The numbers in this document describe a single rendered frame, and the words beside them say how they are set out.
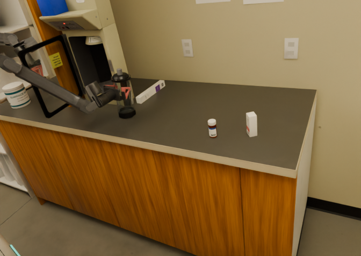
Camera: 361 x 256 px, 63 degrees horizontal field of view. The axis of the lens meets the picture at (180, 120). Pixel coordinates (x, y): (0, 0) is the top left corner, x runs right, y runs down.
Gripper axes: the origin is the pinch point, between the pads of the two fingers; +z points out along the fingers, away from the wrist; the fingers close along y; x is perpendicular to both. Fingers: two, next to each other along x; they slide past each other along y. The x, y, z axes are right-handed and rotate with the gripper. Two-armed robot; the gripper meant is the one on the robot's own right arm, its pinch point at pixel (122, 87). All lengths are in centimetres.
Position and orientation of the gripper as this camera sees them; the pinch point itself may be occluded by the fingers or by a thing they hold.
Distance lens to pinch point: 164.5
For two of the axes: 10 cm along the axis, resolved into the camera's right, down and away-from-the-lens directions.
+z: 4.7, -4.6, 7.5
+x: 0.9, 8.7, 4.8
